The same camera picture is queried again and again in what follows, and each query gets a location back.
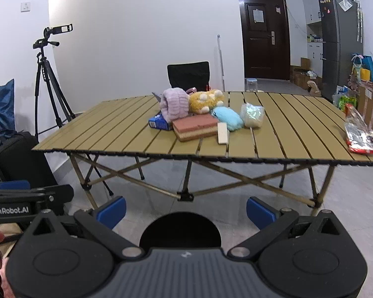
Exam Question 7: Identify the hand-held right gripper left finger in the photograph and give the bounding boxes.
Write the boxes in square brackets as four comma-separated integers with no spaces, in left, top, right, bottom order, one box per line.
[28,196,145,261]

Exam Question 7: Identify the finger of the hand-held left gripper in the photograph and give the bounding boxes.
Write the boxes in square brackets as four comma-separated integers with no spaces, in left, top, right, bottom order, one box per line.
[0,180,31,190]
[0,185,74,216]

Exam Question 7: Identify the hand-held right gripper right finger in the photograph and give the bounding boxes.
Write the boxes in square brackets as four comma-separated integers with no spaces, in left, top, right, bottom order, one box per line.
[228,196,342,261]

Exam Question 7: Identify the clear glitter plastic bag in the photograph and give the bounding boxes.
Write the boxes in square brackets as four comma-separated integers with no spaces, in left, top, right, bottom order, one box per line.
[240,102,265,129]

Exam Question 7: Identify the lilac fluffy cloth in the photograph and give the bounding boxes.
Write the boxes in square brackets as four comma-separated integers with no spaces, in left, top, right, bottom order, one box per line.
[159,88,191,122]

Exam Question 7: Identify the yellow plush toy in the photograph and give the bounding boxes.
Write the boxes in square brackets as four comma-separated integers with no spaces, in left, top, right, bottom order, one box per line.
[188,89,226,114]

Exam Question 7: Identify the black suitcase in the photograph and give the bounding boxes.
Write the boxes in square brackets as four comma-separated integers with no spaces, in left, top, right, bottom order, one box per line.
[0,131,58,190]

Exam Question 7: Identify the blue satin bag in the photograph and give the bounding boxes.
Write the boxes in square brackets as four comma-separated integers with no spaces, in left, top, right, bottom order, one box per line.
[0,79,15,137]

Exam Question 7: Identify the tan folding table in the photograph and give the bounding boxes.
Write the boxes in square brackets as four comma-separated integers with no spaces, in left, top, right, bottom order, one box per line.
[32,91,373,216]

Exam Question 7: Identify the cream wooden block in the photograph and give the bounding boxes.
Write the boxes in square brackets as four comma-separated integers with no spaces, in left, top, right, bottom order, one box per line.
[217,122,230,145]

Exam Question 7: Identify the light blue fluffy cloth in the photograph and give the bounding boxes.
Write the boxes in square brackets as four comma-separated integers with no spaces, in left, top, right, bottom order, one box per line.
[211,106,244,131]

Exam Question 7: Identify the blue cardboard box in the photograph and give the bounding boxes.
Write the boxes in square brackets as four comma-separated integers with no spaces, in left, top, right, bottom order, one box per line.
[148,113,175,131]

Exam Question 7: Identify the pink and tan sponge block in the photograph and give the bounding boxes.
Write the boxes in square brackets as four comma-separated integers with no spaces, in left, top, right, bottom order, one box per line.
[172,113,221,142]

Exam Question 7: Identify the black tripod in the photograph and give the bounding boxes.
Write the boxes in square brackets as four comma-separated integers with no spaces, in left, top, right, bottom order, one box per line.
[33,39,114,197]

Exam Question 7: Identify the red foil snack bag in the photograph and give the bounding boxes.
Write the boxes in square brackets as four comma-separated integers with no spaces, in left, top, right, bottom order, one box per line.
[343,103,373,155]

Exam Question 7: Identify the green packet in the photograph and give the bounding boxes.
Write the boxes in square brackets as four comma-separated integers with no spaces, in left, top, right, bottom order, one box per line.
[339,95,357,111]

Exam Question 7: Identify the white plastic bag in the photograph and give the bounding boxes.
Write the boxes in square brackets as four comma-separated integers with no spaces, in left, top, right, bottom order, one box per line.
[332,85,350,106]

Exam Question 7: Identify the large taped cardboard box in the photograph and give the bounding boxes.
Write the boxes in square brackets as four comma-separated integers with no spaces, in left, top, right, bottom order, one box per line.
[357,81,373,146]

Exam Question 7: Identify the black folding chair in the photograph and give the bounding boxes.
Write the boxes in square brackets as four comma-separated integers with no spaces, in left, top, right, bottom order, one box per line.
[167,61,211,91]

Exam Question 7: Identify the dark brown door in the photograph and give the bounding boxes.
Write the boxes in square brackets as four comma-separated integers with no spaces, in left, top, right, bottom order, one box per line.
[238,0,291,80]

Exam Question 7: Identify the white base cabinet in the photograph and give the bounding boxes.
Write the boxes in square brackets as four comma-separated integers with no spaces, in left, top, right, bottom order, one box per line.
[307,42,324,79]

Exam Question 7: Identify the grey refrigerator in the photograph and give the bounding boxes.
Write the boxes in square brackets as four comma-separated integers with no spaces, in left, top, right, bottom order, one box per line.
[318,0,364,101]

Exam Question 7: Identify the blue gift bag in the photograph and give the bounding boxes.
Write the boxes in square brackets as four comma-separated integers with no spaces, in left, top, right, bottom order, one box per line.
[353,54,373,83]

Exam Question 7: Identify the black camera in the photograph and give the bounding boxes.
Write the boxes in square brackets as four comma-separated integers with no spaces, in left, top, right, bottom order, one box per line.
[43,24,73,38]

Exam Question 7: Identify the white wall cabinet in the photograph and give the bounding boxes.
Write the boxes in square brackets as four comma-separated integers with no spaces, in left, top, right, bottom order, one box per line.
[301,0,336,25]

